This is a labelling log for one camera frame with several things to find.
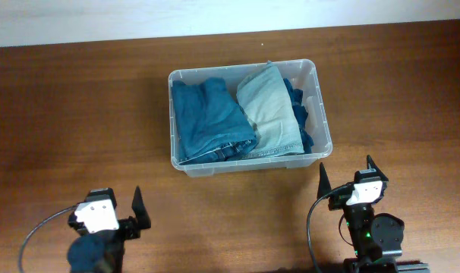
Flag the dark blue jeans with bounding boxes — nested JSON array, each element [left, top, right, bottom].
[[172, 77, 257, 165]]

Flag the clear plastic storage bin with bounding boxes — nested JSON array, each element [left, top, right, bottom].
[[168, 59, 333, 177]]

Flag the light blue jeans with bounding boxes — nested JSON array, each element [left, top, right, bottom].
[[236, 62, 304, 159]]

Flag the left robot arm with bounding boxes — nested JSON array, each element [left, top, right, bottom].
[[67, 187, 151, 273]]

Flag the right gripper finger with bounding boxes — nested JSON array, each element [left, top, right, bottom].
[[366, 155, 388, 182], [317, 162, 332, 199]]

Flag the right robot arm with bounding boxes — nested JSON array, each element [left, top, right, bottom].
[[306, 155, 430, 273]]

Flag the navy blue garment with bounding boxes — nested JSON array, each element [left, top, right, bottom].
[[283, 78, 313, 154]]

